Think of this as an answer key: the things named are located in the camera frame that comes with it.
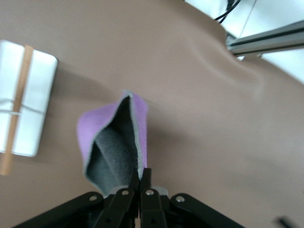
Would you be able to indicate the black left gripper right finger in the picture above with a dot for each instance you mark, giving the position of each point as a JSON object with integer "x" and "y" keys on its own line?
{"x": 150, "y": 204}

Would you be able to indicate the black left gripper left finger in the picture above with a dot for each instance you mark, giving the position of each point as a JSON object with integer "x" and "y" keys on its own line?
{"x": 121, "y": 204}

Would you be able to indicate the purple and grey microfibre towel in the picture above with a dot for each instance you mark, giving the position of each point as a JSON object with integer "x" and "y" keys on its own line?
{"x": 116, "y": 147}

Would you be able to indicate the white rack base tray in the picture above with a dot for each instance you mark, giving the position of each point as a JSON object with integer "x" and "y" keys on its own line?
{"x": 40, "y": 83}

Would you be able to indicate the aluminium camera mount pole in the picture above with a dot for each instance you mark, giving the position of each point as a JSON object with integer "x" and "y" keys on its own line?
{"x": 261, "y": 39}

